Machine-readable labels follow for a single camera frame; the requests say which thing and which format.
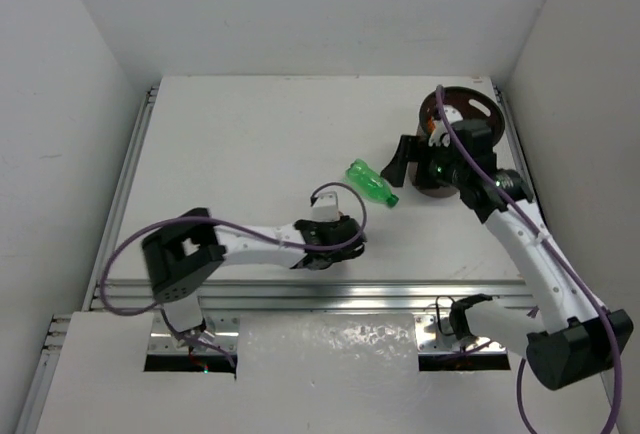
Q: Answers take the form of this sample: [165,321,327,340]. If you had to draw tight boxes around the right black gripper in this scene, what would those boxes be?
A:
[381,133,466,188]

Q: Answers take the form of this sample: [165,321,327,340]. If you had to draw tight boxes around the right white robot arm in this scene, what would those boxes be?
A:
[381,119,634,391]

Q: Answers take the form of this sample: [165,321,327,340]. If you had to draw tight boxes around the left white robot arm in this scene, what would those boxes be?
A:
[141,208,366,337]

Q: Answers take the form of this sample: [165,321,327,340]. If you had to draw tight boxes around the brown plastic bin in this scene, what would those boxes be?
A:
[409,86,505,198]

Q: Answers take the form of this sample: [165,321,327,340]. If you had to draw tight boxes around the green plastic bottle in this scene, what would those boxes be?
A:
[345,159,399,208]

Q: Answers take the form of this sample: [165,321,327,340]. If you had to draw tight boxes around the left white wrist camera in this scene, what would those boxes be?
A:
[311,191,340,222]

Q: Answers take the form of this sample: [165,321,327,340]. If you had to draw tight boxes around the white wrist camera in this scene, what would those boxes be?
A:
[311,191,340,222]
[427,105,463,147]

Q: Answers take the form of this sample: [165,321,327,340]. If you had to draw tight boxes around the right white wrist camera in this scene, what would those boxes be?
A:
[427,105,463,147]

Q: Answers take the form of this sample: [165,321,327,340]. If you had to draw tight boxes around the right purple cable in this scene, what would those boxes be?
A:
[433,84,626,434]

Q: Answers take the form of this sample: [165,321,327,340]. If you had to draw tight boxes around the aluminium table frame rail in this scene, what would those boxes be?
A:
[29,81,601,370]

